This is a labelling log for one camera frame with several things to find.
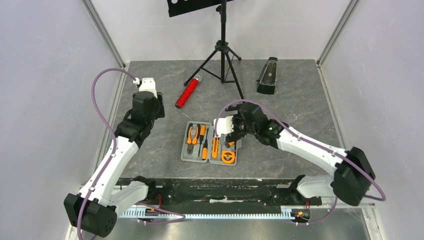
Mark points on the orange handled pliers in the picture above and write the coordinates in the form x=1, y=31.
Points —
x=192, y=137

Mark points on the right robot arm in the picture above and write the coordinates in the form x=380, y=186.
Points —
x=349, y=174

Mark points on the grey plastic tool case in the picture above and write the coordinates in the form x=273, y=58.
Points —
x=196, y=156

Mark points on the orange black utility knife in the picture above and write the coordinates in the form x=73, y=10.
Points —
x=215, y=147

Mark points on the black tripod stand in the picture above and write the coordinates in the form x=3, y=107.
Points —
x=223, y=47

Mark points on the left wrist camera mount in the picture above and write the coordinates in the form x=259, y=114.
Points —
x=146, y=84

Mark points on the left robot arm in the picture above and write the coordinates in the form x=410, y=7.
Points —
x=95, y=208

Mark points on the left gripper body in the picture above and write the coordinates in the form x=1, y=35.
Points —
x=153, y=114

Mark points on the black perforated stand plate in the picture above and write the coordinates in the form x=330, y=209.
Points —
x=180, y=7

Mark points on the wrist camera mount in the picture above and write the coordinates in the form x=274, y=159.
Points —
x=146, y=84
x=223, y=125

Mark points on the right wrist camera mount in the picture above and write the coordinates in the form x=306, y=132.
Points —
x=223, y=125

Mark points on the black metronome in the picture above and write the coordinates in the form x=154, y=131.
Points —
x=266, y=83

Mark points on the red glitter tube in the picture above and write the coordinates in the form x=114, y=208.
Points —
x=191, y=86

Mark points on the orange hex key set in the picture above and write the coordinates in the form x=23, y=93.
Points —
x=231, y=144

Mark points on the grey slotted cable duct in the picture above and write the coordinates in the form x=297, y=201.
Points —
x=141, y=213

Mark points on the orange tape measure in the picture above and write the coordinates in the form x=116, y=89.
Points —
x=228, y=157

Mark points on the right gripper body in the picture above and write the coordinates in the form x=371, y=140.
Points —
x=234, y=131

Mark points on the orange handled screwdriver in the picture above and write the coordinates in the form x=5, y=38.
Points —
x=204, y=152
x=202, y=133

